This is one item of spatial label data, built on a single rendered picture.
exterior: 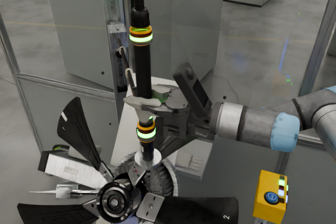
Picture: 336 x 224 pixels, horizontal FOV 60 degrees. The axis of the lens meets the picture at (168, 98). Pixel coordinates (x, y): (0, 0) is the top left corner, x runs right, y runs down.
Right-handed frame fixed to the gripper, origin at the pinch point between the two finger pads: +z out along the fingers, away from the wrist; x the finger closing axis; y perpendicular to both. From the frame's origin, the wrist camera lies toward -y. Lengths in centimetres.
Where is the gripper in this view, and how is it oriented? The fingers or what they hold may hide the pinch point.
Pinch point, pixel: (133, 92)
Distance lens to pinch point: 66.6
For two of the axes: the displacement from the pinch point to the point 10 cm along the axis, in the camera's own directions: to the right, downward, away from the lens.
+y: 0.0, 8.1, 5.8
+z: -9.4, -2.0, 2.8
